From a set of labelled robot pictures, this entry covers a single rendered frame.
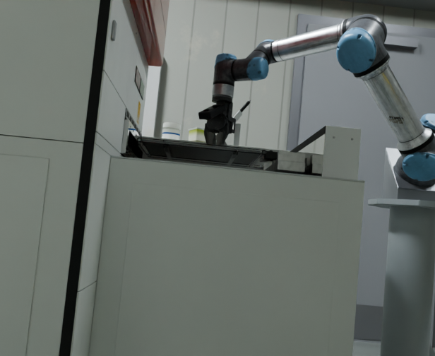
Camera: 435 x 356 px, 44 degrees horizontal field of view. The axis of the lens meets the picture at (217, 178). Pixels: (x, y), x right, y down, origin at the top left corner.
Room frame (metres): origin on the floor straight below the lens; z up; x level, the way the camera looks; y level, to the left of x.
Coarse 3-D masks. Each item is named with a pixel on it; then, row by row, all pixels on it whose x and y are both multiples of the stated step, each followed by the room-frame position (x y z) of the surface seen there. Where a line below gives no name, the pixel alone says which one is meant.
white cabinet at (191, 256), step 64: (128, 192) 1.31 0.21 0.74; (192, 192) 1.31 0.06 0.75; (256, 192) 1.32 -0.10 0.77; (320, 192) 1.33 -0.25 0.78; (128, 256) 1.31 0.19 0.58; (192, 256) 1.32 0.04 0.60; (256, 256) 1.32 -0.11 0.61; (320, 256) 1.33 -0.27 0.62; (128, 320) 1.31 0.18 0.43; (192, 320) 1.32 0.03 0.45; (256, 320) 1.32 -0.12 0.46; (320, 320) 1.33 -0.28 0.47
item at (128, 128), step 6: (126, 120) 1.48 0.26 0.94; (126, 126) 1.48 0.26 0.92; (132, 126) 1.56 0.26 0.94; (126, 132) 1.48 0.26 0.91; (132, 132) 1.57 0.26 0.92; (126, 138) 1.48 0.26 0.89; (132, 138) 1.67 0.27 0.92; (126, 144) 1.48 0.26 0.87; (126, 150) 1.50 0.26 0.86; (138, 150) 1.91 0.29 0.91; (126, 156) 1.55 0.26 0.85; (132, 156) 1.63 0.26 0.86; (138, 156) 1.91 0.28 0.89
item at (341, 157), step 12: (336, 132) 1.39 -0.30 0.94; (348, 132) 1.39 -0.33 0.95; (360, 132) 1.39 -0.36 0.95; (324, 144) 1.39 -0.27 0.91; (336, 144) 1.39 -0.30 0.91; (348, 144) 1.39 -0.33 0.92; (324, 156) 1.39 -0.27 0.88; (336, 156) 1.39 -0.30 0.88; (348, 156) 1.39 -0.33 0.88; (324, 168) 1.39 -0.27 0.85; (336, 168) 1.39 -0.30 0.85; (348, 168) 1.39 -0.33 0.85
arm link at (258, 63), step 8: (248, 56) 1.83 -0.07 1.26; (256, 56) 1.81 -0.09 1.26; (264, 56) 1.83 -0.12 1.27; (232, 64) 1.82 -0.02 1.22; (240, 64) 1.80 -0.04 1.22; (248, 64) 1.78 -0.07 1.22; (256, 64) 1.77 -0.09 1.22; (264, 64) 1.79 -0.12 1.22; (232, 72) 1.82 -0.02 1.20; (240, 72) 1.80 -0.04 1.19; (248, 72) 1.79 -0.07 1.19; (256, 72) 1.77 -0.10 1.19; (264, 72) 1.79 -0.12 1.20; (240, 80) 1.83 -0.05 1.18; (248, 80) 1.82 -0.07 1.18; (256, 80) 1.82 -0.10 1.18
